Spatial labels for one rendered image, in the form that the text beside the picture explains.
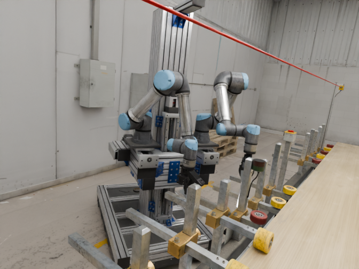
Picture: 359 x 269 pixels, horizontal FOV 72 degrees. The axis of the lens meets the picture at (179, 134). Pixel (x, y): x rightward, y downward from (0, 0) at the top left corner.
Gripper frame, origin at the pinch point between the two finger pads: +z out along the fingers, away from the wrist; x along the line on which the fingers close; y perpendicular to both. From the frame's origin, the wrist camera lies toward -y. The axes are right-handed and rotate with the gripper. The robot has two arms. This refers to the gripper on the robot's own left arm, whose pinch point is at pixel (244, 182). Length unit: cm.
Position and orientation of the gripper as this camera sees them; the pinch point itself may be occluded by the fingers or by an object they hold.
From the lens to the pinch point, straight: 159.0
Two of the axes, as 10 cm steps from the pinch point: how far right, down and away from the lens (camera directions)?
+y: 3.0, -1.7, 9.4
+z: -1.0, 9.7, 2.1
